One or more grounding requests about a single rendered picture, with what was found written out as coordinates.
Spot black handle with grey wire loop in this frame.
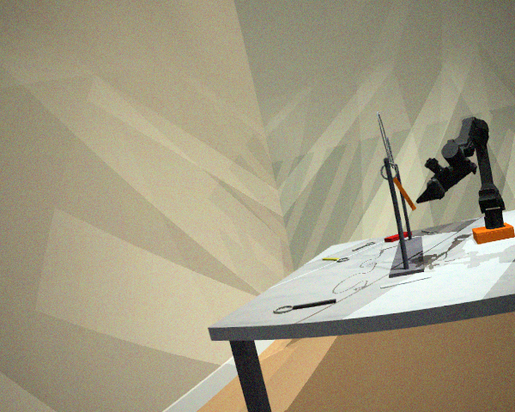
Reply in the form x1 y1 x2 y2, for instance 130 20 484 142
273 299 336 313

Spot orange handle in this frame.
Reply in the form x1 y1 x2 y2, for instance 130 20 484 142
380 162 416 211

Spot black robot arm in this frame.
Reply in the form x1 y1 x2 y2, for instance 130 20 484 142
424 117 506 229

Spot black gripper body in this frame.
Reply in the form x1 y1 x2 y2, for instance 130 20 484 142
428 166 460 200

